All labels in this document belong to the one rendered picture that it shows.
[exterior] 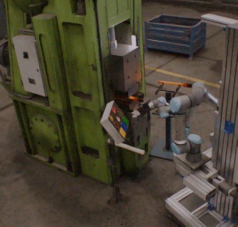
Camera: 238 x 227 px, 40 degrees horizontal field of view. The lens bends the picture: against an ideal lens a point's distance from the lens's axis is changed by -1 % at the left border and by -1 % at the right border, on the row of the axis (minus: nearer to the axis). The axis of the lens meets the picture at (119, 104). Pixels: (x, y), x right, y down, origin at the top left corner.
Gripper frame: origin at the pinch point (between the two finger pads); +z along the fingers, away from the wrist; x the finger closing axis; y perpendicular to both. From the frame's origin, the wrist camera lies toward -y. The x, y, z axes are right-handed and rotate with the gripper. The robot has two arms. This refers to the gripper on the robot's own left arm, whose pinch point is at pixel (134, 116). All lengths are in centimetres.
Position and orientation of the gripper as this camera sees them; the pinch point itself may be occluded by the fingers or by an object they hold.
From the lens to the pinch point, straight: 317.8
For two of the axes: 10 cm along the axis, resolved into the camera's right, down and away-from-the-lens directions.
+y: -5.6, -7.6, -3.4
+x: -1.5, 5.0, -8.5
